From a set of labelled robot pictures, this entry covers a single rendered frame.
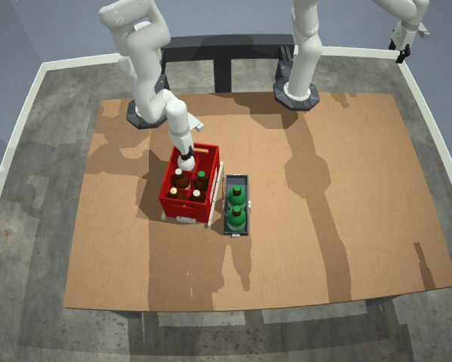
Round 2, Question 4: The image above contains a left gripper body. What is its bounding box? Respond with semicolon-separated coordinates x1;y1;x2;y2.
392;22;416;51

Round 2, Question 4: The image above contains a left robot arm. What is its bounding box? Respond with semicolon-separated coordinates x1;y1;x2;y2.
283;0;430;101

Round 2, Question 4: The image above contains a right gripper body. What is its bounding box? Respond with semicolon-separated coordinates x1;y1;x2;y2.
169;131;194;155

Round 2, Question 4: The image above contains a green bottle with white label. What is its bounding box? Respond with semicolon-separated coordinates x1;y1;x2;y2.
228;185;246;209

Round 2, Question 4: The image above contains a green bottle with pale green label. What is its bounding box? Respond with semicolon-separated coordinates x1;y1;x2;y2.
227;205;246;231

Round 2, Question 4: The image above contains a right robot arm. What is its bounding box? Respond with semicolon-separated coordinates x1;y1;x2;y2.
98;0;204;137

